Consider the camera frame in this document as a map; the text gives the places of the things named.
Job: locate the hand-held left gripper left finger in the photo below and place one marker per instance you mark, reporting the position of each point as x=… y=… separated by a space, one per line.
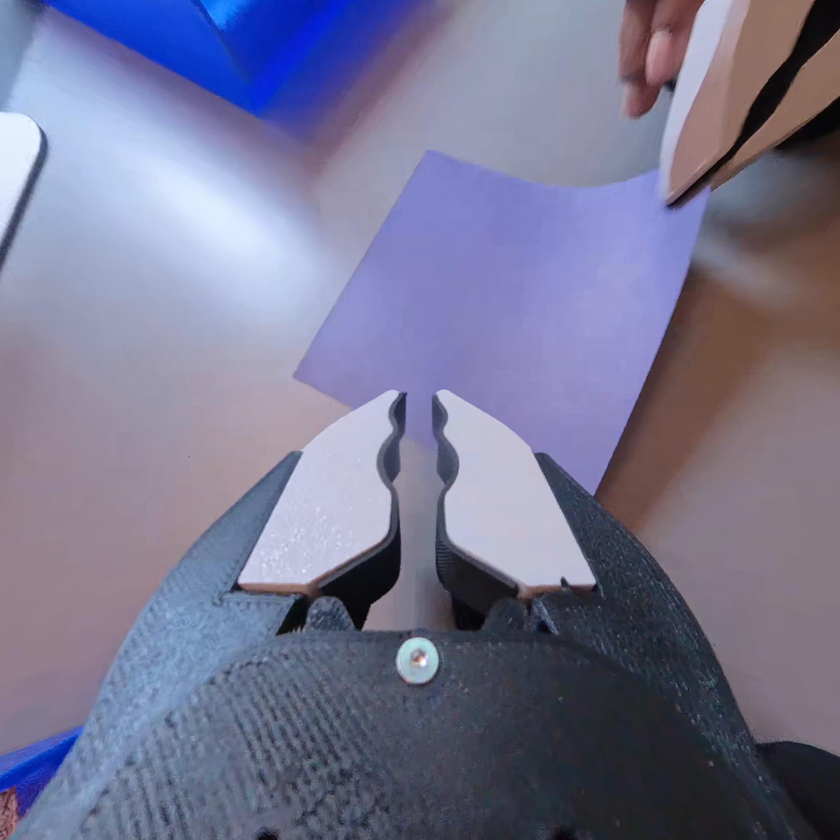
x=322 y=512

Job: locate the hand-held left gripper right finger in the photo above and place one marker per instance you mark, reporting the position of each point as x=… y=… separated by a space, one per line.
x=512 y=512

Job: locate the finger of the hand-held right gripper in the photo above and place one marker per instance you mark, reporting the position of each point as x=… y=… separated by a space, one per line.
x=801 y=105
x=709 y=79

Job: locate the purple crane patterned paper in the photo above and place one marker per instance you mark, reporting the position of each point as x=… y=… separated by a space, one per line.
x=525 y=302

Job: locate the blue plastic bin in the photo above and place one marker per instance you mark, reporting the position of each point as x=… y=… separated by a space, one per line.
x=263 y=53
x=26 y=775

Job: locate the person's right hand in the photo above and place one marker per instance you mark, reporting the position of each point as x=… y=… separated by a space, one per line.
x=654 y=53

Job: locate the white stand plate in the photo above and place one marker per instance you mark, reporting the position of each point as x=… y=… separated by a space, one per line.
x=16 y=171

